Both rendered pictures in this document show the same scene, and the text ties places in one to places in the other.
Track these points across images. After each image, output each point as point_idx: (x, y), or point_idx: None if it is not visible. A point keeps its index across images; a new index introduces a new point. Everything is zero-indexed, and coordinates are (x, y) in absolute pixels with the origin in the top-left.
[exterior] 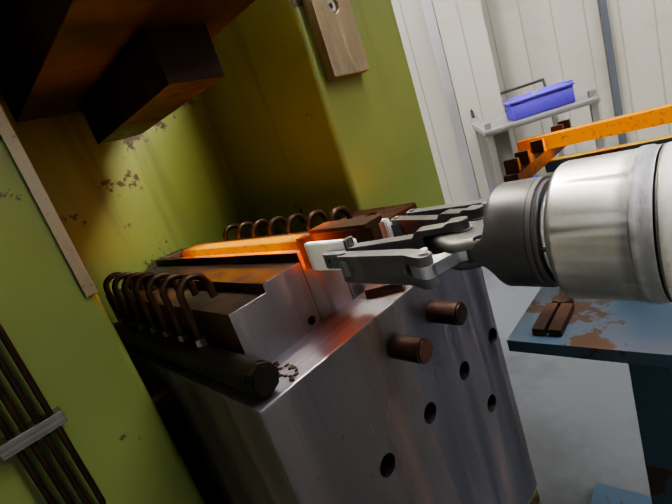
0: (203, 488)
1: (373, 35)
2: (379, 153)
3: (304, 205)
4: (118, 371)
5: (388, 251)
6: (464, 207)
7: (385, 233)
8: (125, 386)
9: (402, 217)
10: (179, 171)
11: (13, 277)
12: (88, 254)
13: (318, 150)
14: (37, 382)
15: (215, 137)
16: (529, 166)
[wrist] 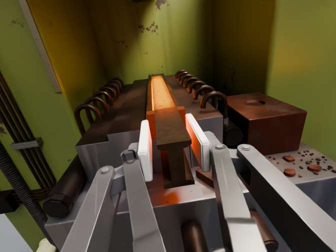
0: None
1: None
2: (315, 47)
3: (236, 71)
4: (69, 132)
5: (82, 238)
6: (306, 227)
7: (200, 155)
8: (72, 140)
9: (222, 153)
10: (181, 28)
11: (20, 71)
12: (125, 62)
13: (258, 32)
14: (32, 123)
15: (210, 9)
16: None
